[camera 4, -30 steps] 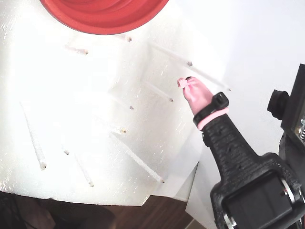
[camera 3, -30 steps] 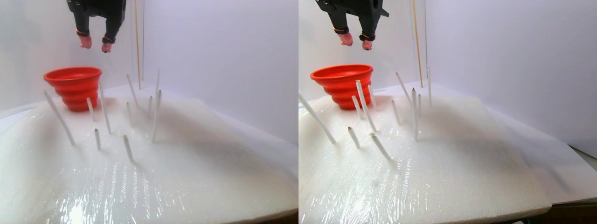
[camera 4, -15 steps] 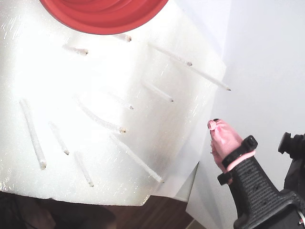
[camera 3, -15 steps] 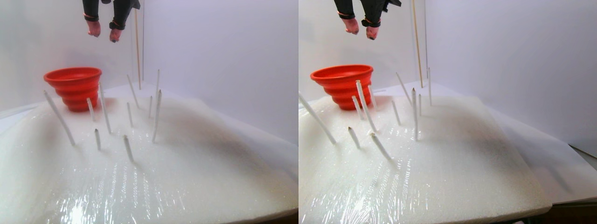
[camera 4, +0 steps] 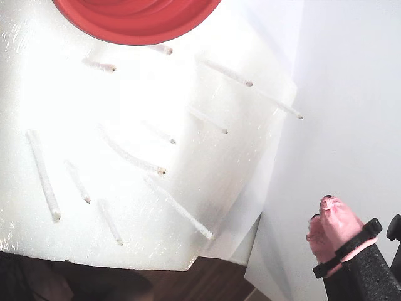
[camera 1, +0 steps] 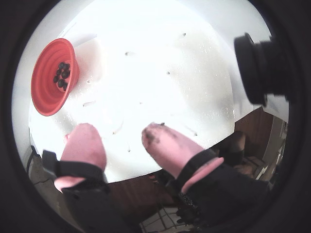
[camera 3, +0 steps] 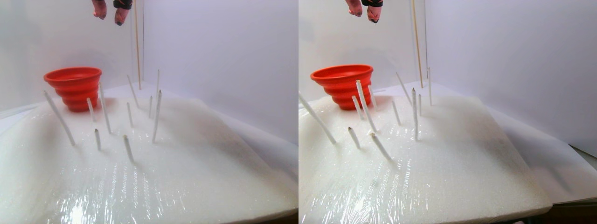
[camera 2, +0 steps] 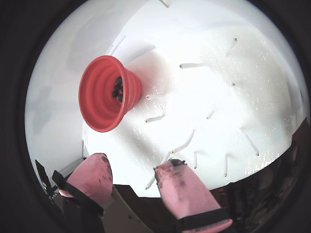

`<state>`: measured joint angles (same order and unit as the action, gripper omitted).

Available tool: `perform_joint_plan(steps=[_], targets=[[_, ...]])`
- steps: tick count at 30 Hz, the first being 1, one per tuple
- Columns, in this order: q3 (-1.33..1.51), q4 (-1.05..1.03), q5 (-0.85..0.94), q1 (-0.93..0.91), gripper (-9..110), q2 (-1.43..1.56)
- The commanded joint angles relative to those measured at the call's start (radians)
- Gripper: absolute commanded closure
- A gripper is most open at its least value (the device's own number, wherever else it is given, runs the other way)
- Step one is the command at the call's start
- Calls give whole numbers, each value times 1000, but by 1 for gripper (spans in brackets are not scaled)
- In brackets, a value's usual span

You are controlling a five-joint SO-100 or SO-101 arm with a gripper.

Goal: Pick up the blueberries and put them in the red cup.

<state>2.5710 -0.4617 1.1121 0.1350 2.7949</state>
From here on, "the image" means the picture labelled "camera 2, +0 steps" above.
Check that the pink padded gripper finger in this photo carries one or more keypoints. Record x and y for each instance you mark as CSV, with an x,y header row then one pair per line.
x,y
184,189
92,177

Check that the red collapsible cup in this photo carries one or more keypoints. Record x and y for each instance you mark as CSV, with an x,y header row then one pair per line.
x,y
97,97

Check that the white foam board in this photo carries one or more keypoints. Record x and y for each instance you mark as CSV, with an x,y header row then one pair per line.
x,y
206,97

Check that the thin wooden dowel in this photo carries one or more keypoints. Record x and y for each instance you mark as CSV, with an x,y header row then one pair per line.
x,y
164,3

